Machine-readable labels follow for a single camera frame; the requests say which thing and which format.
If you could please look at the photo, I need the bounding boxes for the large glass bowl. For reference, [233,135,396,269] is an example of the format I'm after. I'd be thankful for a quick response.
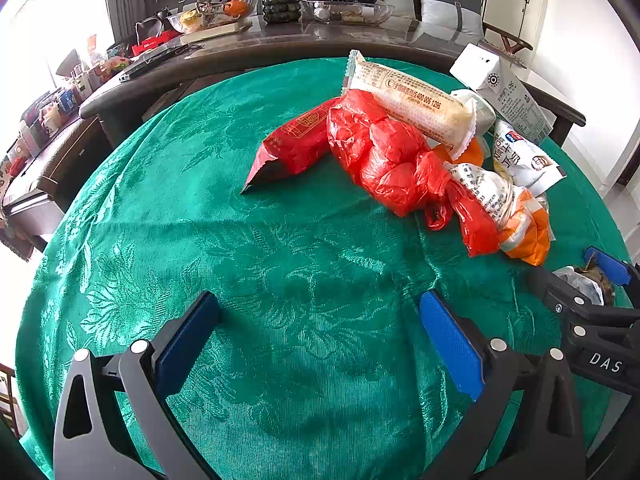
[300,0,395,26]

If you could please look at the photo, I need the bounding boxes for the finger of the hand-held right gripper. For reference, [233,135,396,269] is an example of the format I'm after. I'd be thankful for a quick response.
[525,266,640,342]
[584,246,640,288]

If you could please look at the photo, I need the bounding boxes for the small orange packet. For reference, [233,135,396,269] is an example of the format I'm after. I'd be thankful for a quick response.
[432,137,485,167]

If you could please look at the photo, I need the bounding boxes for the row of small boxes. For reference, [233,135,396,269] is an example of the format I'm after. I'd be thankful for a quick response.
[17,42,133,141]

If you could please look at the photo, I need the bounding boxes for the green patterned tablecloth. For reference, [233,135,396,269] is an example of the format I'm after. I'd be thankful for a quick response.
[15,57,633,480]

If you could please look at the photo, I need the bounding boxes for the dark flat tablet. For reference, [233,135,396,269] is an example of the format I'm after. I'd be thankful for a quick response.
[119,44,205,82]

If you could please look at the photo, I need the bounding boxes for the white blue printed pouch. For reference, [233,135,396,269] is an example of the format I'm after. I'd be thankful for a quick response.
[492,120,568,197]

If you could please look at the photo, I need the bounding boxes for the clear bag with dark scraps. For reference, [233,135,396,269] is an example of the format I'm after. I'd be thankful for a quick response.
[552,255,616,307]

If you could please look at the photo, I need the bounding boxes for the dark coffee table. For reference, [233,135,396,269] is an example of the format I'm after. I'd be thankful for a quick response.
[79,10,587,148]

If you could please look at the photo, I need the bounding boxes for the red snack packet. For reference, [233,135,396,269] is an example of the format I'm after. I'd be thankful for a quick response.
[241,97,346,195]

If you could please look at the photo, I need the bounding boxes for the white milk carton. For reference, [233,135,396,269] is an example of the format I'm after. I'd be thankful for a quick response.
[449,43,556,145]

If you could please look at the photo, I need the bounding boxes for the glass fruit bowl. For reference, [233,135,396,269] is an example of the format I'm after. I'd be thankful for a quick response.
[166,0,257,35]

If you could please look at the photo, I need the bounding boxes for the thick book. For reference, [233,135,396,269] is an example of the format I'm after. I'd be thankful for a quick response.
[179,21,253,45]

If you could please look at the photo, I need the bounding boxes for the wooden chair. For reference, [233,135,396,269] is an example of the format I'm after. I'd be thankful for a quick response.
[482,22,533,53]

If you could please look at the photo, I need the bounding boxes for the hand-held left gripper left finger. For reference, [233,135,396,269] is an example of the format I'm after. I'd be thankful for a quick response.
[52,290,223,480]

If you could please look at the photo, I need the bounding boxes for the orange white snack packet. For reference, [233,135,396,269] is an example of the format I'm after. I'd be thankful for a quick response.
[445,160,553,267]

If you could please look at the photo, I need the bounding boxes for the red plastic bag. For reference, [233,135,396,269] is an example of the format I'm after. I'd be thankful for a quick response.
[326,89,501,258]

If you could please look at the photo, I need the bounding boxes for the red flat box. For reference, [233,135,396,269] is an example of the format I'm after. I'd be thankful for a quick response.
[132,32,180,58]

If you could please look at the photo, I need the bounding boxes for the beige bread packet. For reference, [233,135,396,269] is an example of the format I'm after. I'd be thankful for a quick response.
[342,50,478,161]

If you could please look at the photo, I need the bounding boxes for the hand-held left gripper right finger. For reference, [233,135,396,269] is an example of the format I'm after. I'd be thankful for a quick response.
[419,289,587,480]

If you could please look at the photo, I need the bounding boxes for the low dark side cabinet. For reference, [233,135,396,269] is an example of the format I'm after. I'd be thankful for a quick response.
[0,110,103,251]

